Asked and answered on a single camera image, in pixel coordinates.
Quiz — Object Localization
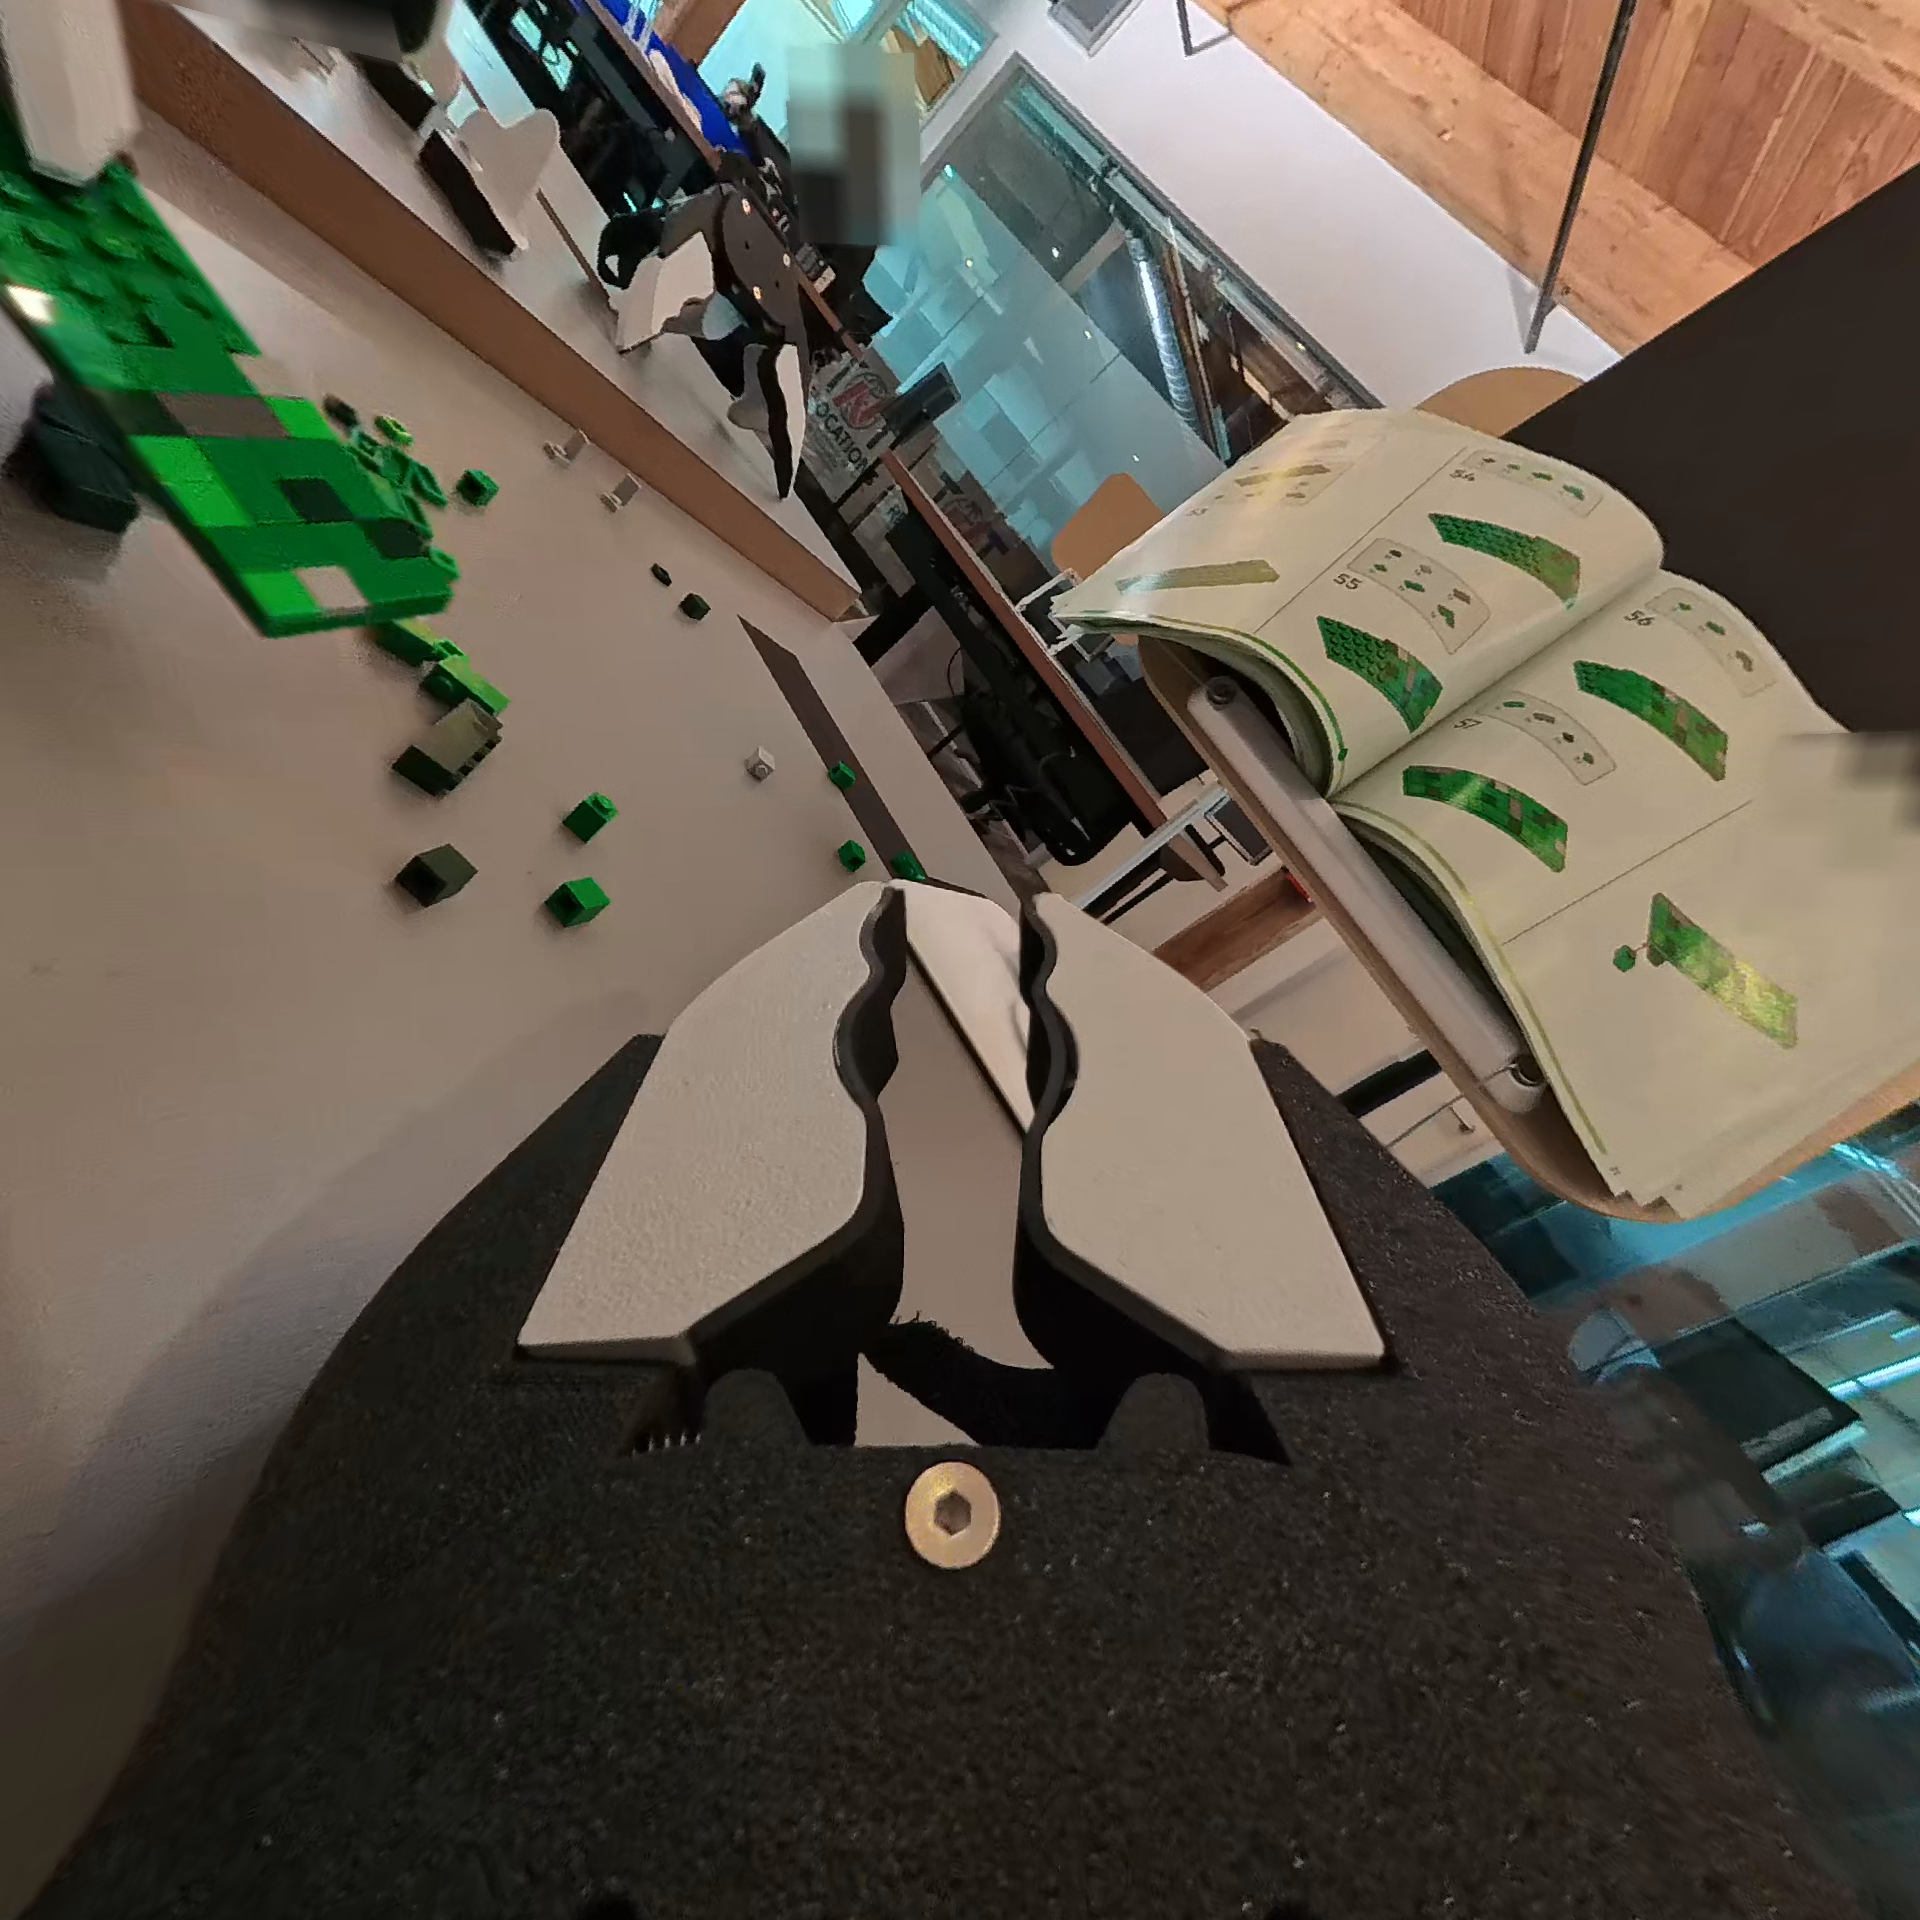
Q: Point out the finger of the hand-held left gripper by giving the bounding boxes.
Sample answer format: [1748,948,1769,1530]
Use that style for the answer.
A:
[0,0,143,183]

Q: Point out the black metal rod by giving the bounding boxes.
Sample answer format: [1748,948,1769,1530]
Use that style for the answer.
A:
[1533,0,1643,358]

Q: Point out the black office chair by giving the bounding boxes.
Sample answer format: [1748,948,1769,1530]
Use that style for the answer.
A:
[959,686,1137,866]

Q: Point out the glass partition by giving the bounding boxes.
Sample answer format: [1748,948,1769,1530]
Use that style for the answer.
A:
[875,58,1382,496]

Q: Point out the red white sign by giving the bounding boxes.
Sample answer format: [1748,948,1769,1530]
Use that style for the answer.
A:
[802,358,905,480]

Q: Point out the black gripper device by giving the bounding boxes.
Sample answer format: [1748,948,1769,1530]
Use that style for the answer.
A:
[597,183,821,499]

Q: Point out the white desk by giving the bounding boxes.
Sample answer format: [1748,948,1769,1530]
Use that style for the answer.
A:
[0,104,1058,1920]

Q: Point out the large dark green brick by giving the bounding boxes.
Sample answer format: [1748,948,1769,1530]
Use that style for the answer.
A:
[12,384,145,524]

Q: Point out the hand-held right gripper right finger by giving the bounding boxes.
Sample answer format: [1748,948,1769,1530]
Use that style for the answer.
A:
[1015,887,1393,1373]

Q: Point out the white stand with black base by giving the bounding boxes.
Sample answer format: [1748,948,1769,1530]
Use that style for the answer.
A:
[423,104,557,257]

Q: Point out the grey metal bar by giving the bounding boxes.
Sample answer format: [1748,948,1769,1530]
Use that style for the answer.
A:
[1198,676,1553,1109]

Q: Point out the brick building instruction booklet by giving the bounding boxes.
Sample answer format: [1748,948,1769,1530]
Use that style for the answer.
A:
[1045,414,1920,1222]

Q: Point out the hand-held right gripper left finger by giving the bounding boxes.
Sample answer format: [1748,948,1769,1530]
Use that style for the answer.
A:
[513,880,913,1371]

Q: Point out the green mosaic brick plate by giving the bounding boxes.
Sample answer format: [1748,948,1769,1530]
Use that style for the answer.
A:
[0,154,460,644]

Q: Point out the wood edged neighbouring desk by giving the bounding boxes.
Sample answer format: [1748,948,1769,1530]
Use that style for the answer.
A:
[122,0,881,621]

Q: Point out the scattered loose green bricks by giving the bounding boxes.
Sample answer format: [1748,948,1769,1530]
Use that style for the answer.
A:
[319,394,934,928]

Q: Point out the black flat panel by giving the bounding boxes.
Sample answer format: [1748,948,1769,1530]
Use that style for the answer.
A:
[1509,164,1920,733]

